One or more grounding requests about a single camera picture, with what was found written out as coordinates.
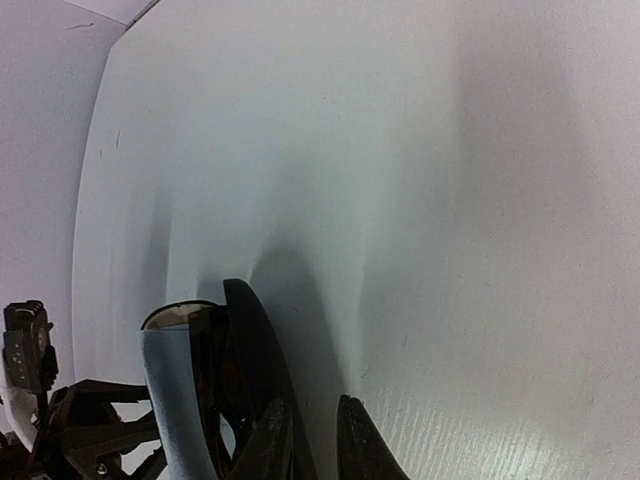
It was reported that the black glasses case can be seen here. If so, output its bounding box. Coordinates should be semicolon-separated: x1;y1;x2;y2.
141;279;318;479

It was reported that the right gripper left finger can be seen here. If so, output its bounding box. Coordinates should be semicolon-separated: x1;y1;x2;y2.
238;399;293;480

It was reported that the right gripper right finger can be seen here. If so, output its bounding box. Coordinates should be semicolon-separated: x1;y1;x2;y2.
336;395;409;480

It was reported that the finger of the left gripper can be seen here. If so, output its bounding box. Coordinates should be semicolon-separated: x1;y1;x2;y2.
47;379;150;425
47;412;167;479

